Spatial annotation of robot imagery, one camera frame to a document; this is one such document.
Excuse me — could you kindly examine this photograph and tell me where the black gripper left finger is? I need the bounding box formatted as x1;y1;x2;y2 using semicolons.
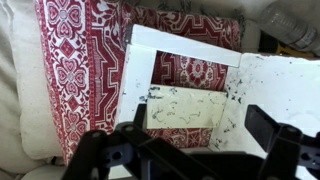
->
61;103;221;180

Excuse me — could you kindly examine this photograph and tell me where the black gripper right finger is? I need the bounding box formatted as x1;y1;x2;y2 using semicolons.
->
244;104;320;180

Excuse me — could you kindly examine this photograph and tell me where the white wooden chair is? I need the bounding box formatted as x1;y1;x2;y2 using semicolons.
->
114;23;320;180

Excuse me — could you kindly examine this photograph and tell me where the beige fabric sofa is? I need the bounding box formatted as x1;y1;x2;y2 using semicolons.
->
0;0;320;180

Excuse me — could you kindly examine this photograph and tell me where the red patterned folded blanket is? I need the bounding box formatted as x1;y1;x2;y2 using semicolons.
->
33;0;243;166

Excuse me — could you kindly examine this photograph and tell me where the yellow black hand tool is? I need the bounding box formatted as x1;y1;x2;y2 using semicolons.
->
258;31;320;61

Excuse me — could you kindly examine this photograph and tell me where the clear plastic bottle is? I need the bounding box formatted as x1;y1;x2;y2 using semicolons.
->
259;1;320;56

